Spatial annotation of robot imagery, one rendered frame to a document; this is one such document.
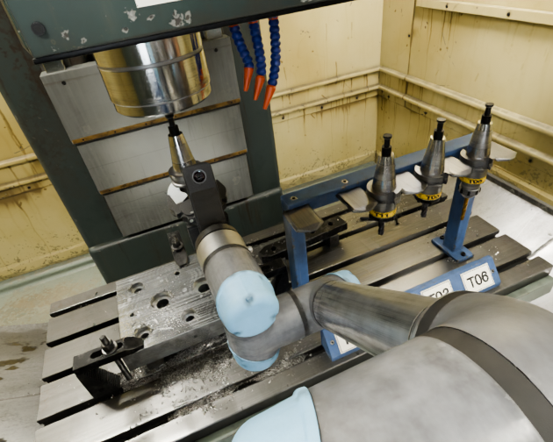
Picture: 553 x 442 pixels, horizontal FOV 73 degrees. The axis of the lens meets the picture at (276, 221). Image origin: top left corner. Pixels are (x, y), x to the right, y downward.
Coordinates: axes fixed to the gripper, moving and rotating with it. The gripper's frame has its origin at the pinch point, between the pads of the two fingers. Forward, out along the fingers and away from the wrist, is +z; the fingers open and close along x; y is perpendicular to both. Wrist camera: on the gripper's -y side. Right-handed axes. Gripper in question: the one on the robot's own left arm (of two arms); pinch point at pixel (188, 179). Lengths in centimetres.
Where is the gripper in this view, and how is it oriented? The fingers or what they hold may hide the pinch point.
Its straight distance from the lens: 74.1
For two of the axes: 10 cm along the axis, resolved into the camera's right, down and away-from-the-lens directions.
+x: 9.1, -3.3, 2.5
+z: -4.0, -5.3, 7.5
